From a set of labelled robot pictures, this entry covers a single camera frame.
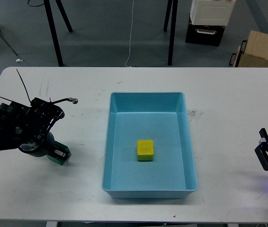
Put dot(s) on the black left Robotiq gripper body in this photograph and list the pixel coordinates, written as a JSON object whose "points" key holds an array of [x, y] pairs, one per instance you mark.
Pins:
{"points": [[38, 148]]}

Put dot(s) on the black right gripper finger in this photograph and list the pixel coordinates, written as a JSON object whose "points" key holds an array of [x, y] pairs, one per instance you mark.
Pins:
{"points": [[262, 149]]}

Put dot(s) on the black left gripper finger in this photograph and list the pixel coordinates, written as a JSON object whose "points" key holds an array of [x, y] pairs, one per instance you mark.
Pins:
{"points": [[61, 154]]}

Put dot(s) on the green cube block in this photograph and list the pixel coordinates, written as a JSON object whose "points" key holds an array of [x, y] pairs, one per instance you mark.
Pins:
{"points": [[56, 144]]}

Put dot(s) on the yellow cube block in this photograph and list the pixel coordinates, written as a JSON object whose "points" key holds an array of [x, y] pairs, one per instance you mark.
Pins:
{"points": [[145, 150]]}

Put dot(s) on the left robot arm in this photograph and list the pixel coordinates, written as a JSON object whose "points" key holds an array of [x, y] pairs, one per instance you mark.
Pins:
{"points": [[27, 128]]}

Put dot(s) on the cardboard box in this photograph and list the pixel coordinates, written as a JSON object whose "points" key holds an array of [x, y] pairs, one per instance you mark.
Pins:
{"points": [[256, 51]]}

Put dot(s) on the black drawer box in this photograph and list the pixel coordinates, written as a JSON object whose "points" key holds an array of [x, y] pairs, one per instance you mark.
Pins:
{"points": [[205, 35]]}

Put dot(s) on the blue plastic bin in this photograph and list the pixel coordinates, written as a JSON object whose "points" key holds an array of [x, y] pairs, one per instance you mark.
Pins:
{"points": [[161, 117]]}

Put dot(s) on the black angled leg left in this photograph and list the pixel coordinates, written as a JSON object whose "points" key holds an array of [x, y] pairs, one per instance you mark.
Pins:
{"points": [[64, 15]]}

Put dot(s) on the black angled leg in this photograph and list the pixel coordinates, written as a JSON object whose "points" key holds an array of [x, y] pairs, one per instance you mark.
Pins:
{"points": [[167, 15], [64, 15]]}

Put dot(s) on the black table leg left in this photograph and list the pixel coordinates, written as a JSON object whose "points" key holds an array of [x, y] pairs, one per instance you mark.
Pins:
{"points": [[53, 32]]}

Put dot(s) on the black table leg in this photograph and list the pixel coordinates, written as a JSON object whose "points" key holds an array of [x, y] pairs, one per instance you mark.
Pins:
{"points": [[173, 16], [53, 32]]}

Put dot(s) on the white storage crate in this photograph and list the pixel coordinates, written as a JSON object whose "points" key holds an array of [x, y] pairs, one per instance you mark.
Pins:
{"points": [[211, 12]]}

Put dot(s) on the black table leg right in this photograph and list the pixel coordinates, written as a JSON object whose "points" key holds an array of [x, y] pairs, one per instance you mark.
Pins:
{"points": [[173, 16]]}

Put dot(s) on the black angled leg right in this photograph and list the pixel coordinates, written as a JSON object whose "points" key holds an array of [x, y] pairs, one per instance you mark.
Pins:
{"points": [[167, 15]]}

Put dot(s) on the black metal handle frame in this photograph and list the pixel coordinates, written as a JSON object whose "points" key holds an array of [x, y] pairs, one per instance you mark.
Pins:
{"points": [[235, 57]]}

